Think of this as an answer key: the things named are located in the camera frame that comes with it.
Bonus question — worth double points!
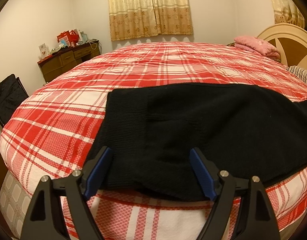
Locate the black pants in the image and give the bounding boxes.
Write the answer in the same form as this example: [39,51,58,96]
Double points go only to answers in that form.
[87,83,307,202]

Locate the patterned mattress base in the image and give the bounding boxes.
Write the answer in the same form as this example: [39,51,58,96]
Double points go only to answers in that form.
[0,171,31,239]

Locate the red plaid bed cover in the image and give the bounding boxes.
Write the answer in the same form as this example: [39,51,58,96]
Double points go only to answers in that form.
[0,42,307,239]

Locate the black chair with clothes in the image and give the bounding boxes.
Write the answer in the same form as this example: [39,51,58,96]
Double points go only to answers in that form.
[0,74,29,127]

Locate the striped pillow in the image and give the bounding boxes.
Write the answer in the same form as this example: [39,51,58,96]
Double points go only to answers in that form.
[287,66,307,84]

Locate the brown wooden dresser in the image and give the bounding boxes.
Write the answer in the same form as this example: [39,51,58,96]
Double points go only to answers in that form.
[38,40,101,83]

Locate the white greeting card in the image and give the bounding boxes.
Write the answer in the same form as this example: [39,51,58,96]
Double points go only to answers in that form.
[39,43,50,59]

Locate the pink folded blanket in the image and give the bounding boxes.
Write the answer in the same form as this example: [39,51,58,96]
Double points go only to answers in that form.
[234,36,281,60]

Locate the cream wooden headboard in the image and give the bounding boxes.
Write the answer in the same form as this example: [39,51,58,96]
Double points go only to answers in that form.
[258,23,307,70]

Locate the red gift bag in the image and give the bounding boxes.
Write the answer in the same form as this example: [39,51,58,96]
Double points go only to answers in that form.
[57,30,80,47]

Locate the beige curtain by headboard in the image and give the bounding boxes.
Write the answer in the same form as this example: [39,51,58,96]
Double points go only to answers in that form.
[271,0,306,29]

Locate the beige patterned window curtain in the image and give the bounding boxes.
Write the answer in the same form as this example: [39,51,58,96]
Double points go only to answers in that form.
[109,0,193,41]

